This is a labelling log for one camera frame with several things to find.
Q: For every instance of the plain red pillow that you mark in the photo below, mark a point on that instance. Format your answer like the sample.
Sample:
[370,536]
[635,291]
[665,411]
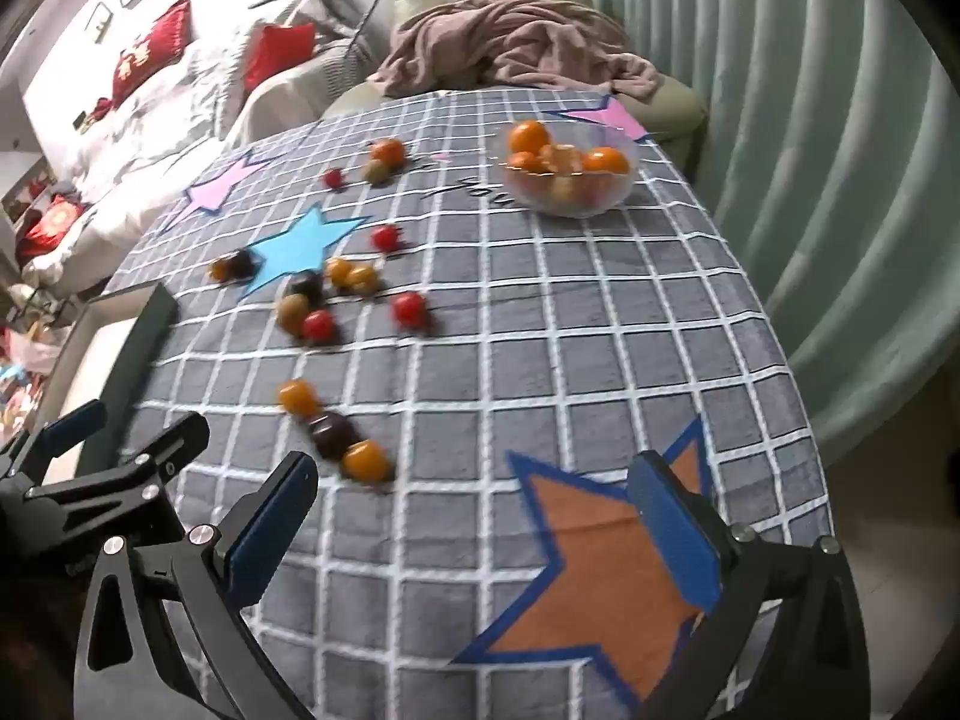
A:
[277,52]

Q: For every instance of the small picture frame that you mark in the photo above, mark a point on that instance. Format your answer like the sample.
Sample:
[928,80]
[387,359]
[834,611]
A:
[97,19]

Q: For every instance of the dark purple cherry tomato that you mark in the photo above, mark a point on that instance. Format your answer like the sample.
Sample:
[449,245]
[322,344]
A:
[240,264]
[306,286]
[334,435]

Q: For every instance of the clear glass bowl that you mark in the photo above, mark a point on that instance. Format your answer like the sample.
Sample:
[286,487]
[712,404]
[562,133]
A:
[592,199]

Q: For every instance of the pink throw blanket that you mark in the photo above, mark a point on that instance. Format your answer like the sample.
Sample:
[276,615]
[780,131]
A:
[525,37]

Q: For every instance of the red cherry tomato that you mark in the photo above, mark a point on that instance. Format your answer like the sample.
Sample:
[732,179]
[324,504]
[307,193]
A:
[386,238]
[409,307]
[334,178]
[319,325]

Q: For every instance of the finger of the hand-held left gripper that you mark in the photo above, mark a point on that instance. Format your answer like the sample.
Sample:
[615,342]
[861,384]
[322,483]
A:
[71,427]
[161,454]

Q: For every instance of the pink plastic bag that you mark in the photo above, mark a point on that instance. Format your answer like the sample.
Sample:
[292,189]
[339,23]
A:
[30,349]

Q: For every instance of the grey grid star blanket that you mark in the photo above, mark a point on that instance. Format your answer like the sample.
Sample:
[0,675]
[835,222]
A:
[525,360]

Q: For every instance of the pale green curtain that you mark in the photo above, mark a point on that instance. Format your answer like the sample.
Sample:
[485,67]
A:
[810,127]

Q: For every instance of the red patterned cushion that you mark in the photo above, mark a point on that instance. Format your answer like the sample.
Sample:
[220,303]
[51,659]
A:
[49,229]

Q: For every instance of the white quilt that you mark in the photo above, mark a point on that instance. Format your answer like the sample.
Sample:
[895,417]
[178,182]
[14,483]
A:
[165,112]

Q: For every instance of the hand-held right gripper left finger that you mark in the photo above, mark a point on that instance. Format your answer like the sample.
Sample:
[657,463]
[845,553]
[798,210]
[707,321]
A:
[266,525]

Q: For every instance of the white covered sofa chair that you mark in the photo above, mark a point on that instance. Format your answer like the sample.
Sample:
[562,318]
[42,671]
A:
[300,97]

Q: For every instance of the large red printed pillow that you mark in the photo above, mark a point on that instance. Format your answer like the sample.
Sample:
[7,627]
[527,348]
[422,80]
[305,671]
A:
[150,45]

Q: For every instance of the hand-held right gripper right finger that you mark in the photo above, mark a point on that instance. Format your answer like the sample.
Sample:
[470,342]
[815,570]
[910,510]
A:
[675,532]

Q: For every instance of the dark green framed tray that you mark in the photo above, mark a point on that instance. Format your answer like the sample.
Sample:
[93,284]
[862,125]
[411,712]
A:
[142,345]

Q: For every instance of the yellow cherry tomato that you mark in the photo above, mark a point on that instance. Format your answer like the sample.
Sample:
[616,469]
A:
[219,268]
[366,461]
[362,280]
[339,270]
[298,396]

